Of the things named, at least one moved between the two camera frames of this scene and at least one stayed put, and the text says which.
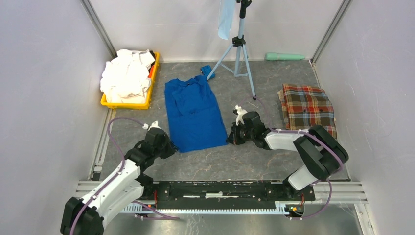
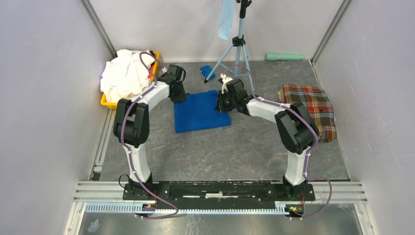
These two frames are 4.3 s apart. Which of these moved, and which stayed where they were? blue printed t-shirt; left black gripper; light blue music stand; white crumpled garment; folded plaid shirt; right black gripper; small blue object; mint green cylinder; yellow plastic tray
Moved: blue printed t-shirt; left black gripper; right black gripper
Stayed: folded plaid shirt; mint green cylinder; white crumpled garment; yellow plastic tray; small blue object; light blue music stand
